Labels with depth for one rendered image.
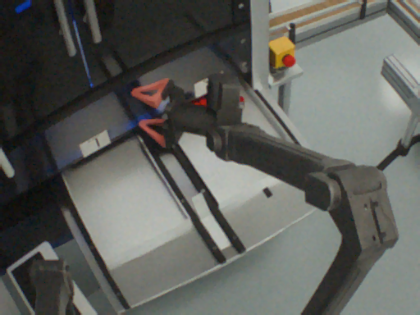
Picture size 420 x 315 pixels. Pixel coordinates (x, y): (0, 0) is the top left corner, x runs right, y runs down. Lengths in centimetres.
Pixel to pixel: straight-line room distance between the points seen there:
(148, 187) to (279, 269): 97
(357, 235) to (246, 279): 167
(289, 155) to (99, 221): 77
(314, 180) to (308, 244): 168
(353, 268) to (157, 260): 80
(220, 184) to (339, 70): 156
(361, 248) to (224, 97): 49
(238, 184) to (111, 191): 34
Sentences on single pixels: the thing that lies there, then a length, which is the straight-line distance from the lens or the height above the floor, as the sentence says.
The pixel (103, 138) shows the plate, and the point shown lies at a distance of 145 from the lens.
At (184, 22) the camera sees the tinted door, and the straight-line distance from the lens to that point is 130.
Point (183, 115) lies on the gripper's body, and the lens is 111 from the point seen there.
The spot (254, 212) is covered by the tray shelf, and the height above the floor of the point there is 88.
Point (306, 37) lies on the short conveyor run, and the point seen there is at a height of 90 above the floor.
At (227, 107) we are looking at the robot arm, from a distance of 106.
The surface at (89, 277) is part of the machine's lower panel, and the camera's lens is 214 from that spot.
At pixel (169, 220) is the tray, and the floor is 88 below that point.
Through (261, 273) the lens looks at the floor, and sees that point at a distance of 234.
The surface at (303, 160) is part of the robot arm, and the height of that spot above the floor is 152.
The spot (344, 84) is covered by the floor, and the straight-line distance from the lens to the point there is 288.
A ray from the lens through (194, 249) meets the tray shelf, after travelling 144.
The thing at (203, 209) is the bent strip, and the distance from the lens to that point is 146.
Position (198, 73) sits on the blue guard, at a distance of 146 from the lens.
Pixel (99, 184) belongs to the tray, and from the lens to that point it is 155.
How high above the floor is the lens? 221
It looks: 59 degrees down
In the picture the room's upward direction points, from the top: 6 degrees counter-clockwise
